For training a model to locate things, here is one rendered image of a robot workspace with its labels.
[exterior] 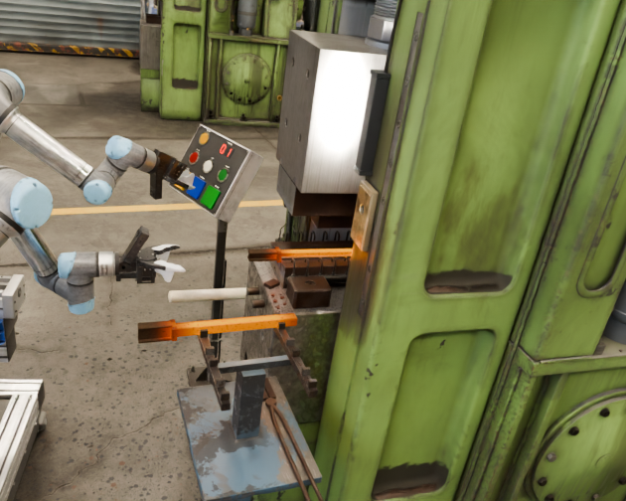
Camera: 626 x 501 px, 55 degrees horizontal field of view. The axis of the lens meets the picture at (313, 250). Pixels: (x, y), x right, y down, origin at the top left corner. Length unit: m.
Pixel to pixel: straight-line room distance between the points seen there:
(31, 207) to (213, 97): 5.25
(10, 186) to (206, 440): 0.80
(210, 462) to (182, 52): 5.54
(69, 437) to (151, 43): 4.94
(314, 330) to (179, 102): 5.16
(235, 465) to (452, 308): 0.69
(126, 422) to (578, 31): 2.20
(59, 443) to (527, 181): 2.02
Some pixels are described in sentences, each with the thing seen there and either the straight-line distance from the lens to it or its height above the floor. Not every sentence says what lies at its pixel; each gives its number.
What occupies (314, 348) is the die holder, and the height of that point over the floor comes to 0.78.
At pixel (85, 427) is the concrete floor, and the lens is 2.76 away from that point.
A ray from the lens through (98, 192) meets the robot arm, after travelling 1.92.
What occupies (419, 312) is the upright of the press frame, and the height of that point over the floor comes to 1.08.
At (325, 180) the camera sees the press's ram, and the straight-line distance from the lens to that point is 1.72.
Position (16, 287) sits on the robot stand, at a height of 0.77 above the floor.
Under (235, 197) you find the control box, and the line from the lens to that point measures 2.26.
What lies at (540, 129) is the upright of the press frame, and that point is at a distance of 1.62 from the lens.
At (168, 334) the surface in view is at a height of 0.97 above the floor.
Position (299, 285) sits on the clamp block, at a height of 0.98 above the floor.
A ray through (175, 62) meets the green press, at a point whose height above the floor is 0.60.
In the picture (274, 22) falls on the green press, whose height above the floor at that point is 1.11.
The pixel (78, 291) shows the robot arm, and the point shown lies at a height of 0.91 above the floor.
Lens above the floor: 1.90
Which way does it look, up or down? 27 degrees down
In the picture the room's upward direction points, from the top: 9 degrees clockwise
